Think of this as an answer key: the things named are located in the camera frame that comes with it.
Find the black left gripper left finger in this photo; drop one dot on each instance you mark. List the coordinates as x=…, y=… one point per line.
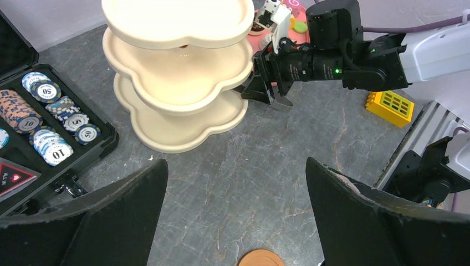
x=114, y=225

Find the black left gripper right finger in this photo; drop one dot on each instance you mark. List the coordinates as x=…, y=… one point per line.
x=361, y=225

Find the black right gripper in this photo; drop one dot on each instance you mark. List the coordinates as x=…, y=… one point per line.
x=295, y=65

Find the black serving tongs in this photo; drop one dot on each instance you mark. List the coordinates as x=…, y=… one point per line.
x=282, y=104

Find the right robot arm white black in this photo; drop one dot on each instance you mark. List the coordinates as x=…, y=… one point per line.
x=398, y=58

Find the pink plastic tray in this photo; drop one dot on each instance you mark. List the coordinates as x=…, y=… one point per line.
x=281, y=45

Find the cream three-tier serving stand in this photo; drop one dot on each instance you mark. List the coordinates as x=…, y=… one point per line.
x=177, y=65

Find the pink swirl lollipop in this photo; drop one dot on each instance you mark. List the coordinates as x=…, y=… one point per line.
x=293, y=4

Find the triangular all-in button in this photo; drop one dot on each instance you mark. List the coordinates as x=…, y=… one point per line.
x=15, y=177

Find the black poker chip case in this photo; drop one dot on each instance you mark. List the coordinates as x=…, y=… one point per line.
x=45, y=126

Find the plain round wooden coaster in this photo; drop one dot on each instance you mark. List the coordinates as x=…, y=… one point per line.
x=260, y=257

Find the yellow toy brick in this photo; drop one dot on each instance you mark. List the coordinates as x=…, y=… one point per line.
x=391, y=107

